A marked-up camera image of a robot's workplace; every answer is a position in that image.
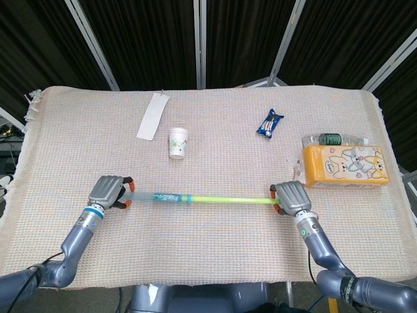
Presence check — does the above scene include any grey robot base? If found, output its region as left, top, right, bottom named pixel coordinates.
left=130, top=282, right=281, bottom=313

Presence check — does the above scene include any clear plastic wrapper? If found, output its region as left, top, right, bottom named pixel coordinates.
left=286, top=150, right=307, bottom=183

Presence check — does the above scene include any blue green water pump toy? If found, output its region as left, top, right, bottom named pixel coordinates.
left=122, top=190, right=281, bottom=207

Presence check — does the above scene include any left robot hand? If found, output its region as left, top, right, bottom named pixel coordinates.
left=87, top=175, right=137, bottom=210

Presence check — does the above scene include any blue cookie snack packet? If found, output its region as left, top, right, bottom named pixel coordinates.
left=255, top=108, right=285, bottom=140

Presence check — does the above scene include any white paper strip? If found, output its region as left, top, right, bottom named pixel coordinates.
left=136, top=92, right=169, bottom=142

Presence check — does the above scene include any clear plastic water bottle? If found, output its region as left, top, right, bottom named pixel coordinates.
left=301, top=132, right=371, bottom=148

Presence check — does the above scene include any beige woven tablecloth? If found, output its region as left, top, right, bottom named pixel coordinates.
left=5, top=84, right=417, bottom=290

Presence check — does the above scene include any white paper cup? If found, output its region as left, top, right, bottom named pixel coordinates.
left=168, top=127, right=190, bottom=160

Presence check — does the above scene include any orange corgi tissue pack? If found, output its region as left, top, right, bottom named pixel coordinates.
left=302, top=145, right=392, bottom=189

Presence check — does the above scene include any folding screen with metal frame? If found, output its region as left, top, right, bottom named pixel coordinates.
left=0, top=0, right=417, bottom=170

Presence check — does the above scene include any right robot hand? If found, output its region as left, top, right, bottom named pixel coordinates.
left=268, top=181, right=313, bottom=216

